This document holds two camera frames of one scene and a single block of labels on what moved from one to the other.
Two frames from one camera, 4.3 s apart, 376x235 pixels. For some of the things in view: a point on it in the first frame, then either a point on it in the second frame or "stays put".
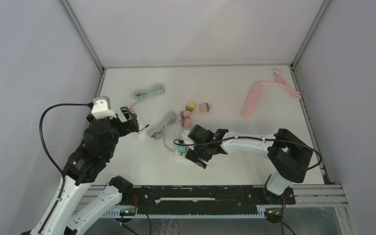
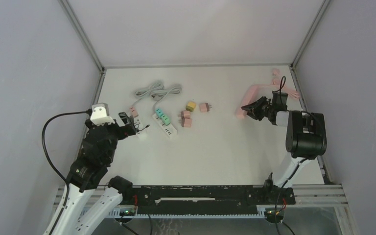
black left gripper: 130,125 stays put
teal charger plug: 182,149 -> 159,112
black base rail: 201,199 stays put
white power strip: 184,141 -> 170,131
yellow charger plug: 190,106 stays put
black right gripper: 193,155 -> 253,109
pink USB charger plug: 131,109 stays put
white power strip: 142,133 stays put
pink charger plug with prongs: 186,122 stays put
